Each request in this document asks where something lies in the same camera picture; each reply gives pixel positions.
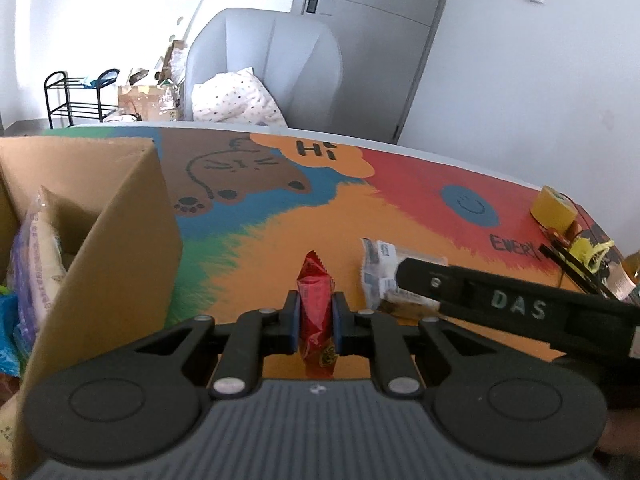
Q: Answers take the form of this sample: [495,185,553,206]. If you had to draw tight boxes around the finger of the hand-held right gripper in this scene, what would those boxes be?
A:
[394,256,572,347]

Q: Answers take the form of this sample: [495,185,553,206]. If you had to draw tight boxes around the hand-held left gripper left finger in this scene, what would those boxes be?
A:
[127,290,303,396]

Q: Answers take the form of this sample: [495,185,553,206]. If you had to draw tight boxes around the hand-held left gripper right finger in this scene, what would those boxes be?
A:
[331,291,501,395]

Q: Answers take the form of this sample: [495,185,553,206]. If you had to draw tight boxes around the red snack packet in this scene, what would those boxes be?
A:
[295,250,341,381]

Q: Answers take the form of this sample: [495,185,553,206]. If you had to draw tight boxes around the clear cookie packet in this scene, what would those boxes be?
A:
[360,237,448,318]

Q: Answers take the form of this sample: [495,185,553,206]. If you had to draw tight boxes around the large cardboard box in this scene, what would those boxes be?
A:
[0,135,185,480]

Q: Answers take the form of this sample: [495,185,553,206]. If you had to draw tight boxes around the purple and white bread packet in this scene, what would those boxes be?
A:
[7,185,68,361]

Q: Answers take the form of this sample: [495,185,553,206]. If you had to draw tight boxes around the blue snack packet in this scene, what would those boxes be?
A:
[0,292,23,378]

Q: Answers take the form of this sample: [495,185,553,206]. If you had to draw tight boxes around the amber glass bottle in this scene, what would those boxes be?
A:
[614,247,640,306]

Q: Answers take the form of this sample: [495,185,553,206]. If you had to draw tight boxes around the black metal rods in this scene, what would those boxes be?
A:
[540,240,621,301]

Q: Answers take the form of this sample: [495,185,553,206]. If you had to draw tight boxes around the yellow plastic strip bundle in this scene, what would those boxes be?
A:
[570,237,616,273]

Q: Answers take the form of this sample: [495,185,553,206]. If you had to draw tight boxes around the yellow tape roll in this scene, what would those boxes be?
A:
[530,185,578,233]

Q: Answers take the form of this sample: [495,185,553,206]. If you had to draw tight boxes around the colourful printed tablecloth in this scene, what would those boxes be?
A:
[40,122,640,391]

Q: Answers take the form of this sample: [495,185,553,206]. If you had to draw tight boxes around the white dotted pillow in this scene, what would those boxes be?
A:
[191,66,290,127]

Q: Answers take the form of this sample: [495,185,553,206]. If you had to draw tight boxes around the grey door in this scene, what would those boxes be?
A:
[290,0,458,143]

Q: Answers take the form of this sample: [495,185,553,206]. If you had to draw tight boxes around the small cardboard box with clutter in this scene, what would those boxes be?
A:
[117,40,188,123]

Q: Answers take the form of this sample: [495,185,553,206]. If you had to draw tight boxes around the grey padded chair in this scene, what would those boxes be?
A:
[182,7,343,128]

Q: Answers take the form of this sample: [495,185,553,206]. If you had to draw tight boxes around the dark blue shoe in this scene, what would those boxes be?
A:
[82,69,121,88]

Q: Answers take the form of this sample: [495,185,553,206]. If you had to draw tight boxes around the black shoe rack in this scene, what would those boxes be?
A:
[44,71,121,128]

